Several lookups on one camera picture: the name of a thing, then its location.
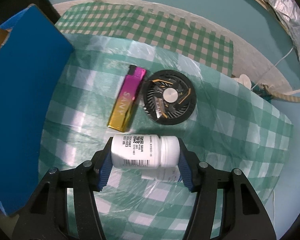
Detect braided beige rope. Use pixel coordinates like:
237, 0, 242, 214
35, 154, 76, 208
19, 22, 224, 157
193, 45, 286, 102
259, 84, 300, 104

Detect blue cardboard box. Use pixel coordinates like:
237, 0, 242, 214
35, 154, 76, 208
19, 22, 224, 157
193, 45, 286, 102
0, 4, 73, 215

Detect white pill bottle with barcode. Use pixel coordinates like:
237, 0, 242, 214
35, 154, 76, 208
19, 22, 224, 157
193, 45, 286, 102
111, 134, 180, 169

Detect white pill bottle blue label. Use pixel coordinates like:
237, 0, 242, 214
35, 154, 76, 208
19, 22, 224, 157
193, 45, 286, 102
141, 166, 182, 183

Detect green checkered tablecloth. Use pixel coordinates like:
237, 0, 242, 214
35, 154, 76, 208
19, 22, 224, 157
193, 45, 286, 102
38, 2, 294, 240

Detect pink gold lighter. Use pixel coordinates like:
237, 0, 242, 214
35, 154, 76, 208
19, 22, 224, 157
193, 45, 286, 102
107, 64, 146, 132

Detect black round cooling fan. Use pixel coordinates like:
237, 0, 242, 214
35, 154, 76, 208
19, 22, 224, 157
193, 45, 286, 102
142, 70, 197, 126

